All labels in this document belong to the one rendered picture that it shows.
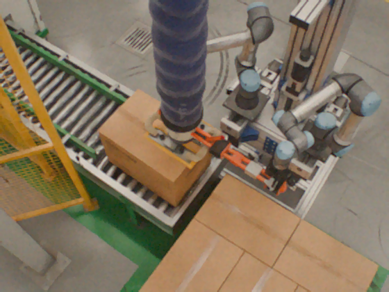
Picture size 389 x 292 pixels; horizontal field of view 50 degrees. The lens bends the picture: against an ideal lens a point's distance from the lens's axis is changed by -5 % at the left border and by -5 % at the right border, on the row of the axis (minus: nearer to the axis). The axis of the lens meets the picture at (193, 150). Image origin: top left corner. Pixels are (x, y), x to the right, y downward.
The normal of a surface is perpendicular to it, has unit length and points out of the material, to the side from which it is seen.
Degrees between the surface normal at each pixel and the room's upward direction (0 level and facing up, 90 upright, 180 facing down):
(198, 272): 0
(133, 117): 0
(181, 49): 80
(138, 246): 0
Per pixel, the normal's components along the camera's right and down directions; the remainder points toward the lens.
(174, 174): 0.00, -0.48
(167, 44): -0.38, 0.71
